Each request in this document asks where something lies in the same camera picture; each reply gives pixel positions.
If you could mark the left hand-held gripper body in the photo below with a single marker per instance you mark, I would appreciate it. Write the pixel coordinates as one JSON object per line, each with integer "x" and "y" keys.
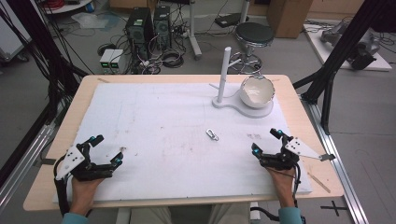
{"x": 77, "y": 161}

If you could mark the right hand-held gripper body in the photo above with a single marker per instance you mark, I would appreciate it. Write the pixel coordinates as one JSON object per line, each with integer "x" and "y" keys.
{"x": 281, "y": 161}

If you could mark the small silver metal clasp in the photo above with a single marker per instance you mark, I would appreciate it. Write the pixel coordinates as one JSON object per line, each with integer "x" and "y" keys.
{"x": 212, "y": 134}

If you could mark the person's right hand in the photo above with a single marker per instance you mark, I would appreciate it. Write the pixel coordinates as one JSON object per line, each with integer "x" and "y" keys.
{"x": 285, "y": 185}

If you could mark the person's left hand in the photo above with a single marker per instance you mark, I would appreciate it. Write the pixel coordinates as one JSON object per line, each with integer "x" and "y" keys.
{"x": 81, "y": 194}

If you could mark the thin wooden stick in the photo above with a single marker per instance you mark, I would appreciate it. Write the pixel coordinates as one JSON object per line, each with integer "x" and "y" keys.
{"x": 319, "y": 182}

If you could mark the white eggshell-shaped bowl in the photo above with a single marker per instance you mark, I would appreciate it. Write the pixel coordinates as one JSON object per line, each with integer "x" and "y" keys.
{"x": 257, "y": 91}

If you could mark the white foam board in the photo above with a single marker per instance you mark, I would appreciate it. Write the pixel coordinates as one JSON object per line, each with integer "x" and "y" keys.
{"x": 168, "y": 161}

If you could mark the white power strip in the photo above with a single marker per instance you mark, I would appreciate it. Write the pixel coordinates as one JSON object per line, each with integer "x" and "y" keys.
{"x": 254, "y": 213}

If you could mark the person's legs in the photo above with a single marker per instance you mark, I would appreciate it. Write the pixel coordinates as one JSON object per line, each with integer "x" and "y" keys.
{"x": 149, "y": 215}

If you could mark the white power supply unit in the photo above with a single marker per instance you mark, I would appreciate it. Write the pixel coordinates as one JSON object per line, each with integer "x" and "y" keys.
{"x": 117, "y": 60}
{"x": 106, "y": 60}

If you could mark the white branched stand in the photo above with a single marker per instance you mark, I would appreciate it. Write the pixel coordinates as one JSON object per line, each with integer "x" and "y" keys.
{"x": 224, "y": 74}

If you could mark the white floor platform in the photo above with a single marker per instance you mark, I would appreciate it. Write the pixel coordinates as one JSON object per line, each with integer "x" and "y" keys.
{"x": 323, "y": 49}

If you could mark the black round stool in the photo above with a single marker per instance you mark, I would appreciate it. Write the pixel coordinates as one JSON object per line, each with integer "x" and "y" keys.
{"x": 253, "y": 34}

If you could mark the brown cardboard box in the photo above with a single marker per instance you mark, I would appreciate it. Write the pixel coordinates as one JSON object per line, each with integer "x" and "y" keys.
{"x": 289, "y": 17}

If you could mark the black computer tower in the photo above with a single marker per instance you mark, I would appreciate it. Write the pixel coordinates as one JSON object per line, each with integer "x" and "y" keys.
{"x": 138, "y": 31}
{"x": 162, "y": 26}

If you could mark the grey machine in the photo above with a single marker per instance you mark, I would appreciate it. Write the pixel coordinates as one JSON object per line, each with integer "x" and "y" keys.
{"x": 362, "y": 49}

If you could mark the clear plastic sheet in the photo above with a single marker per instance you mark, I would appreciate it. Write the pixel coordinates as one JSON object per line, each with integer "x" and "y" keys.
{"x": 88, "y": 20}

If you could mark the flat black device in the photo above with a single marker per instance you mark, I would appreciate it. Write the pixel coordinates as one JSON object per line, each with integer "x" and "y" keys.
{"x": 229, "y": 20}

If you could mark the white desk leg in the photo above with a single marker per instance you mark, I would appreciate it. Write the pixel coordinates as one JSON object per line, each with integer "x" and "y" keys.
{"x": 194, "y": 34}

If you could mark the white board panel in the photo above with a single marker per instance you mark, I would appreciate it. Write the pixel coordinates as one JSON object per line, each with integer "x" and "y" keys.
{"x": 11, "y": 37}

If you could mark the round white table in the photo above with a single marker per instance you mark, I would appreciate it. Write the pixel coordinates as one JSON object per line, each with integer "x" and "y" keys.
{"x": 68, "y": 6}

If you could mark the aluminium rail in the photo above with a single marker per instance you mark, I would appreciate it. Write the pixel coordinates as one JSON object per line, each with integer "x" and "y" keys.
{"x": 23, "y": 165}
{"x": 337, "y": 161}

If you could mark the black metal frame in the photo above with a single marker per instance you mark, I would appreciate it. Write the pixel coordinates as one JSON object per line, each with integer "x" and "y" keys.
{"x": 40, "y": 49}
{"x": 339, "y": 49}

